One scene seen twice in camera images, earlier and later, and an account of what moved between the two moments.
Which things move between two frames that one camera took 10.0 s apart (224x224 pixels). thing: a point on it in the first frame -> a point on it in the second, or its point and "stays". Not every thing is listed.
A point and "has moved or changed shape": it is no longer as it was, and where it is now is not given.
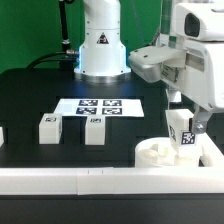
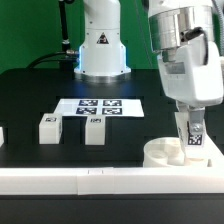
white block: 50,128 stays
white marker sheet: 108,107 stays
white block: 179,127 has moved or changed shape
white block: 95,130 stays
